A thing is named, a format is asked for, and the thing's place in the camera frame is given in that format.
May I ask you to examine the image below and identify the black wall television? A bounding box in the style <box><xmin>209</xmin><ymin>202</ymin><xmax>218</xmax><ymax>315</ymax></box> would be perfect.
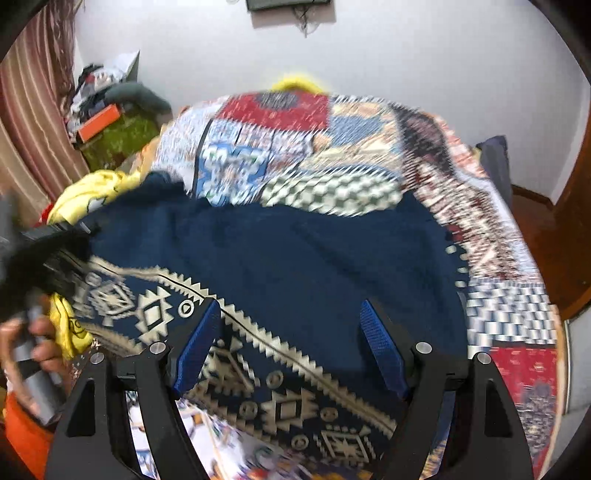
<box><xmin>246</xmin><ymin>0</ymin><xmax>331</xmax><ymax>13</ymax></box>

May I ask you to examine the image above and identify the patchwork bedspread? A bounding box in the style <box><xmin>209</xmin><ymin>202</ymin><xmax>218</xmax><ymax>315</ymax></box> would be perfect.
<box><xmin>69</xmin><ymin>90</ymin><xmax>563</xmax><ymax>480</ymax></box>

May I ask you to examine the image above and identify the person's left hand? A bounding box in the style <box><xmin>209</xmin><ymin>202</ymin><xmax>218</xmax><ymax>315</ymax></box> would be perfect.
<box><xmin>0</xmin><ymin>295</ymin><xmax>71</xmax><ymax>417</ymax></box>

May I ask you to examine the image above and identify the navy patterned hoodie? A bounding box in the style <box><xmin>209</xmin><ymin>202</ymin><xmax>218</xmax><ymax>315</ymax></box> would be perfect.
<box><xmin>60</xmin><ymin>172</ymin><xmax>470</xmax><ymax>468</ymax></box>

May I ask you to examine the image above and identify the orange box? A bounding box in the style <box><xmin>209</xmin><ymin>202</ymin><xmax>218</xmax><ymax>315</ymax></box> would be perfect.
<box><xmin>76</xmin><ymin>104</ymin><xmax>123</xmax><ymax>144</ymax></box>

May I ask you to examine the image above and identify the yellow pillow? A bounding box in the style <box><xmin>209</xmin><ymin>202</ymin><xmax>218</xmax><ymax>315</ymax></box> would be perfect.
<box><xmin>270</xmin><ymin>71</ymin><xmax>331</xmax><ymax>96</ymax></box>

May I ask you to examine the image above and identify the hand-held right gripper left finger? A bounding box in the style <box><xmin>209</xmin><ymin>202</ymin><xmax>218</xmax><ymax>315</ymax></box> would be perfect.
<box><xmin>44</xmin><ymin>298</ymin><xmax>223</xmax><ymax>480</ymax></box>

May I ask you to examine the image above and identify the dark blue pillow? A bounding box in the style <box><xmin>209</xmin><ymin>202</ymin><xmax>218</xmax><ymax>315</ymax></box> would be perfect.
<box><xmin>475</xmin><ymin>135</ymin><xmax>514</xmax><ymax>209</ymax></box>

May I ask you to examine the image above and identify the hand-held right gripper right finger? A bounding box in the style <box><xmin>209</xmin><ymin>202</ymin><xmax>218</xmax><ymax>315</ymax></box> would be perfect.
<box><xmin>359</xmin><ymin>299</ymin><xmax>537</xmax><ymax>480</ymax></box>

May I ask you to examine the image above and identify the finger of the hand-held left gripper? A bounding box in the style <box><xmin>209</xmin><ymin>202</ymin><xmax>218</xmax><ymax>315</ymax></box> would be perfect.
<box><xmin>45</xmin><ymin>223</ymin><xmax>102</xmax><ymax>298</ymax></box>

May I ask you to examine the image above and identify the brown wooden door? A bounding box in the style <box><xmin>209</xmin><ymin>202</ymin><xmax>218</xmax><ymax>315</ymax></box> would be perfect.
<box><xmin>539</xmin><ymin>134</ymin><xmax>591</xmax><ymax>320</ymax></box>

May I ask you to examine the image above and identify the yellow cartoon blanket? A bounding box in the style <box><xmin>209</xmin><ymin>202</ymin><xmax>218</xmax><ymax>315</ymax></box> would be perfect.
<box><xmin>46</xmin><ymin>169</ymin><xmax>145</xmax><ymax>361</ymax></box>

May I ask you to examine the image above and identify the green patterned box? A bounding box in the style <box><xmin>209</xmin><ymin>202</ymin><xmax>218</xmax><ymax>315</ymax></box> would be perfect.
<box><xmin>78</xmin><ymin>110</ymin><xmax>160</xmax><ymax>172</ymax></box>

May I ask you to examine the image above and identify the black television cable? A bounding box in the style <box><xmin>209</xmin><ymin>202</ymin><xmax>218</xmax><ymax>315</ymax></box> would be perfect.
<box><xmin>294</xmin><ymin>9</ymin><xmax>320</xmax><ymax>38</ymax></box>

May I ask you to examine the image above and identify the striped brown curtain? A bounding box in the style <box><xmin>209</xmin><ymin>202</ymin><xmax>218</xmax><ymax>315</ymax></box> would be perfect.
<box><xmin>0</xmin><ymin>9</ymin><xmax>91</xmax><ymax>228</ymax></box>

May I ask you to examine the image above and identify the pile of assorted clutter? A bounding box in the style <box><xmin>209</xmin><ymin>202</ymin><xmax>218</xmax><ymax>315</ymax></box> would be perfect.
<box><xmin>67</xmin><ymin>51</ymin><xmax>142</xmax><ymax>139</ymax></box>

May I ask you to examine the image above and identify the orange garment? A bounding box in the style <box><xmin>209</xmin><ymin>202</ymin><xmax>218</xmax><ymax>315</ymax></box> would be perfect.
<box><xmin>2</xmin><ymin>394</ymin><xmax>57</xmax><ymax>477</ymax></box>

